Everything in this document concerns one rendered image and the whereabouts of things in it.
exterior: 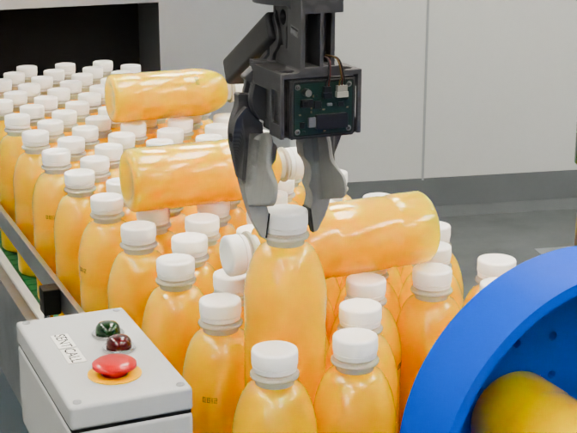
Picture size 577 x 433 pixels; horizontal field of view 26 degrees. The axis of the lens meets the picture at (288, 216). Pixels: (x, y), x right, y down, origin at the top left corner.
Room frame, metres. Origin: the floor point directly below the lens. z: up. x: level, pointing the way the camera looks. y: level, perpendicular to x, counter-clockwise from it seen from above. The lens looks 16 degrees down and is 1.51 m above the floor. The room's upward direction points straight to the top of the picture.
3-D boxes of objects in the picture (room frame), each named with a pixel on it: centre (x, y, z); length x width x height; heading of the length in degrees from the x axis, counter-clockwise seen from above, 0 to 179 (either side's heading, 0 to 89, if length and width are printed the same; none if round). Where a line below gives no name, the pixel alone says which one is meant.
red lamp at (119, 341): (1.00, 0.15, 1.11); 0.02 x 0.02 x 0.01
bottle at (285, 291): (1.03, 0.00, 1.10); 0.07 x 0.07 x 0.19
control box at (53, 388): (0.99, 0.16, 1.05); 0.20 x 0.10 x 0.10; 23
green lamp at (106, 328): (1.03, 0.16, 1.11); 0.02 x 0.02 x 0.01
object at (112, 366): (0.94, 0.14, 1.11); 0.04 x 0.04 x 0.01
